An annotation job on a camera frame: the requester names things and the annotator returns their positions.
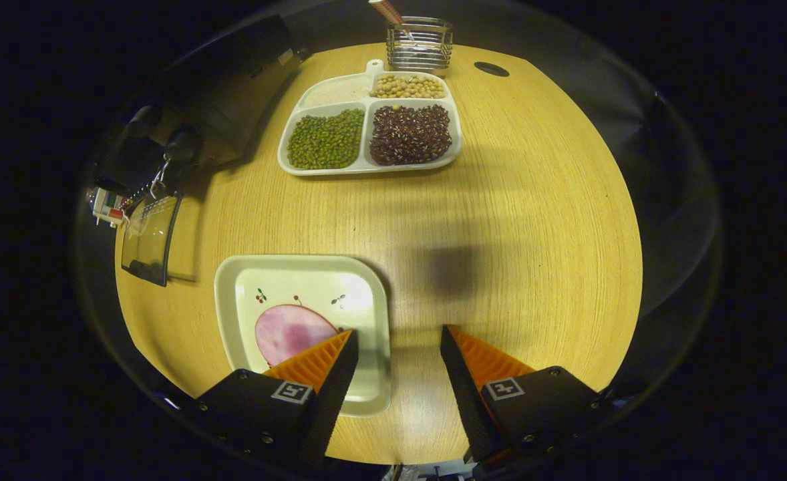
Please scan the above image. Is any cream square plate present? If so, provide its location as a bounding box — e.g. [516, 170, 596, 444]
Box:
[214, 255, 392, 418]

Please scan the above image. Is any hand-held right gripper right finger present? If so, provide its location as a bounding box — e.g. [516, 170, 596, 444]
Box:
[440, 325, 613, 468]

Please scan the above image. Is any pile of green mung beans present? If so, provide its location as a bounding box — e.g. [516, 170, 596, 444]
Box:
[287, 108, 365, 170]

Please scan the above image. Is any striped stick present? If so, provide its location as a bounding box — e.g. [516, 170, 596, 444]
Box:
[368, 0, 416, 42]

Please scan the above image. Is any white divided tray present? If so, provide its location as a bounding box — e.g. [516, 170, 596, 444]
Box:
[277, 59, 463, 176]

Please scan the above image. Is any black electric oven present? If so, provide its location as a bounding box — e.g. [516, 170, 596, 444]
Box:
[93, 17, 301, 288]

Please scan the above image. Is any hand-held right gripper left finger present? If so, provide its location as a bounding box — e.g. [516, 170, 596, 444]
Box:
[196, 329, 359, 468]

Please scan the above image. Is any metal wire holder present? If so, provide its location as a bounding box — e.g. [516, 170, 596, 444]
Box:
[386, 16, 454, 71]

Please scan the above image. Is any pile of white rice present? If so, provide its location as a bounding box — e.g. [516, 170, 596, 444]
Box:
[303, 75, 372, 108]

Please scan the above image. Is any pink ham slice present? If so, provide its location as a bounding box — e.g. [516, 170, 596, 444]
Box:
[255, 305, 341, 368]

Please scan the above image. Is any pile of soybeans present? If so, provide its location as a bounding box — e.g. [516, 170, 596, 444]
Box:
[371, 73, 446, 100]

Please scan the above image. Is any white toaster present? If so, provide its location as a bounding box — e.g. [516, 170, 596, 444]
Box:
[92, 187, 127, 229]

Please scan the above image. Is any pile of red beans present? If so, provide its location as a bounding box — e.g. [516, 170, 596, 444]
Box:
[369, 104, 453, 166]

